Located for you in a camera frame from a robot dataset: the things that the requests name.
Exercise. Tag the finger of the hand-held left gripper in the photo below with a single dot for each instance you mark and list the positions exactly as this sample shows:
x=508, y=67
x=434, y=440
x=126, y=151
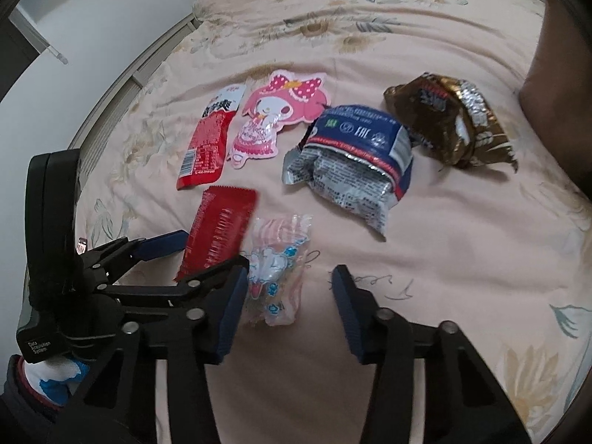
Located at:
x=162, y=242
x=199, y=282

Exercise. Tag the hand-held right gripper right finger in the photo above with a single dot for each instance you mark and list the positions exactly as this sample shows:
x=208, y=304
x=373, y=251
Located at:
x=348, y=319

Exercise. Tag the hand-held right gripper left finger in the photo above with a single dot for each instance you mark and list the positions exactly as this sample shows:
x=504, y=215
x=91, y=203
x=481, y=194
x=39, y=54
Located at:
x=230, y=319

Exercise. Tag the dark red snack wrapper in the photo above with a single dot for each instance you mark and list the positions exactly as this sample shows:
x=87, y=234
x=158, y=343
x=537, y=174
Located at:
x=219, y=231

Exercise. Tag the red and white snack packet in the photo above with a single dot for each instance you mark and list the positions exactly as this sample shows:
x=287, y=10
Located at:
x=208, y=136

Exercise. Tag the pink cartoon character packet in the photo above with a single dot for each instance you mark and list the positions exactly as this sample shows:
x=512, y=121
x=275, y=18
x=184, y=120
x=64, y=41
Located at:
x=273, y=118

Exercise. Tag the person's left forearm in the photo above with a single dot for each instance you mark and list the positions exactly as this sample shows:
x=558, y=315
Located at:
x=18, y=418

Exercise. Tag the person's left hand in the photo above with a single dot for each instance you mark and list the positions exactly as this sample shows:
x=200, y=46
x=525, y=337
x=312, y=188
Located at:
x=46, y=377

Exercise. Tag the clear candy packet blue print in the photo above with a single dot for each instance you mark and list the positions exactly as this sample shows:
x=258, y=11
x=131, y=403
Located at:
x=277, y=277

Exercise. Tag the floral bed sheet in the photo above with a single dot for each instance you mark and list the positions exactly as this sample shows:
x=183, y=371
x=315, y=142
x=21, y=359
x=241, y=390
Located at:
x=439, y=259

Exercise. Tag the blue and silver snack packet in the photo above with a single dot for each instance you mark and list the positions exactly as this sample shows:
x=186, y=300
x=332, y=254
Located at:
x=356, y=166

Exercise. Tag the white cabinet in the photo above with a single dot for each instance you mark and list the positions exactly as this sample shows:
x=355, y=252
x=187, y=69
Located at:
x=39, y=32

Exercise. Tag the brown and gold snack packet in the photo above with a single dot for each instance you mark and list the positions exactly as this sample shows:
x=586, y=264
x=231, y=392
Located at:
x=453, y=118

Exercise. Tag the brown pillow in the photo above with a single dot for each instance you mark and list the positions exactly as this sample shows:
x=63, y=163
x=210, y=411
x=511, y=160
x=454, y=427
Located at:
x=559, y=83

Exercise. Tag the grey bed frame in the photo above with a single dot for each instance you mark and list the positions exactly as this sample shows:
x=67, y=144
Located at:
x=134, y=74

